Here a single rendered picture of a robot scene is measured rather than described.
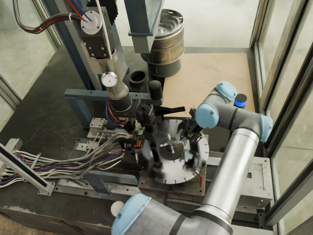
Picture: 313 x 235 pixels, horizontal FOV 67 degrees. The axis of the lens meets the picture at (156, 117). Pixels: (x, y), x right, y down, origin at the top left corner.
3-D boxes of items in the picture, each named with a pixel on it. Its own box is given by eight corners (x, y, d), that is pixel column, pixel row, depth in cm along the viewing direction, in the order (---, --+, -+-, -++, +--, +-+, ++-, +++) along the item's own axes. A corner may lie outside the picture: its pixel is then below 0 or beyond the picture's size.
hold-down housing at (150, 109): (159, 133, 98) (153, 101, 82) (155, 143, 95) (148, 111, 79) (147, 131, 100) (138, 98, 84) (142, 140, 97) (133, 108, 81)
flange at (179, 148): (164, 163, 103) (163, 160, 101) (155, 143, 110) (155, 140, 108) (187, 154, 104) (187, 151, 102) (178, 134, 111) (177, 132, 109)
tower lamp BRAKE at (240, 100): (245, 99, 97) (247, 93, 94) (246, 107, 94) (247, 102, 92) (234, 98, 98) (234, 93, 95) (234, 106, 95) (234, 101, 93)
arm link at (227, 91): (216, 85, 77) (223, 75, 83) (197, 106, 84) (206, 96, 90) (235, 100, 76) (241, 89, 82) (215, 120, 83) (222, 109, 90)
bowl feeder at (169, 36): (187, 54, 178) (187, 8, 149) (183, 83, 160) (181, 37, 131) (147, 53, 184) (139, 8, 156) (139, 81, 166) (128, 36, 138)
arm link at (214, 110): (231, 116, 67) (240, 100, 75) (193, 104, 71) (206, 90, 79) (225, 138, 72) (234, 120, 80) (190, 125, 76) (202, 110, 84)
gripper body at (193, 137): (178, 138, 94) (194, 120, 86) (180, 123, 100) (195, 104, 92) (194, 146, 95) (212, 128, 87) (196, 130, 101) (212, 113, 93)
